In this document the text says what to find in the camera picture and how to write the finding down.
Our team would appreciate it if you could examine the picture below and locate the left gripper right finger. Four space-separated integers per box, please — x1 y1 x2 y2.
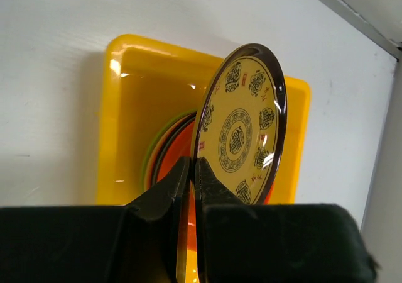
194 158 379 282

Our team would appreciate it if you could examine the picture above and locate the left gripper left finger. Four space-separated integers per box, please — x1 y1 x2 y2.
1 157 190 282

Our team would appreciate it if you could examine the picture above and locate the green plate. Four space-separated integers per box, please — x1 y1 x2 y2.
140 110 196 192

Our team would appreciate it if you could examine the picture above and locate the yellow patterned plate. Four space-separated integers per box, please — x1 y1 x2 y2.
175 43 288 283

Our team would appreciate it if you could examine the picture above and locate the yellow plastic bin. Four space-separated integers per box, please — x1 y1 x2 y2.
97 35 311 205

